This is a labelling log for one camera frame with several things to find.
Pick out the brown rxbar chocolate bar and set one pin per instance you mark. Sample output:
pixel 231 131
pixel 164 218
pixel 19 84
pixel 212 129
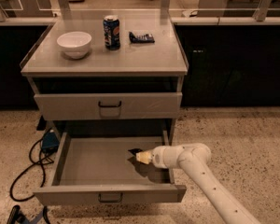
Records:
pixel 134 151

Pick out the black counter cabinet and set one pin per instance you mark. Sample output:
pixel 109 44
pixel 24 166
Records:
pixel 237 65
pixel 15 43

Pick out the black counter cabinet right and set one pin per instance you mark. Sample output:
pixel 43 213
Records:
pixel 237 65

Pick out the white ceramic bowl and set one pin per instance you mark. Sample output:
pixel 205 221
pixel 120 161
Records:
pixel 75 45

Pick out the blue snack wrapper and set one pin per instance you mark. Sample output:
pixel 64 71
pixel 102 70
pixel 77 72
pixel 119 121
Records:
pixel 141 39

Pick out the black object bottom left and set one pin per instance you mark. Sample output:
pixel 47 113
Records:
pixel 16 216

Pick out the grey metal drawer cabinet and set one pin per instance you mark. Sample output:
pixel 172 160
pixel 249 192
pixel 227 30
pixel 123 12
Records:
pixel 133 68

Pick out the blue pepsi can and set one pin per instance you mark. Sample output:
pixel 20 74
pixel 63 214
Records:
pixel 111 30

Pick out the blue power box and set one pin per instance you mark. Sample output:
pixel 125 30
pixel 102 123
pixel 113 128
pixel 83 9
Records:
pixel 50 143

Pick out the open grey middle drawer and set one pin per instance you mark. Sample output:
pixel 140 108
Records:
pixel 95 170

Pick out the black counter cabinet left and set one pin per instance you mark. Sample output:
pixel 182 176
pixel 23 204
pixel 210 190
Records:
pixel 15 43

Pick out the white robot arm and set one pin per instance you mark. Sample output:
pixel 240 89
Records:
pixel 193 160

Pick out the closed grey upper drawer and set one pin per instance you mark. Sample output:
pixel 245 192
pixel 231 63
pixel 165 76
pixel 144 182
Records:
pixel 83 106

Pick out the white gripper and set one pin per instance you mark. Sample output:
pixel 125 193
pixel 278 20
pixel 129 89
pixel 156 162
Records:
pixel 159 157

